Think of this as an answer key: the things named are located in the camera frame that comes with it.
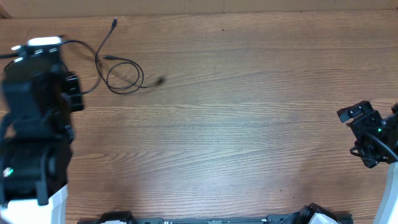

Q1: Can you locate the thin black usb cable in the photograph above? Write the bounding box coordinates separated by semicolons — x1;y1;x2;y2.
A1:
94;17;165;95

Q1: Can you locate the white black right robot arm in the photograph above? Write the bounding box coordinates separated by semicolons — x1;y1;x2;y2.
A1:
336;101;397;224

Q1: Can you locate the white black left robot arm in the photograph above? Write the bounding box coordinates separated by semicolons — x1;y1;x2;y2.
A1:
1;57;83;223

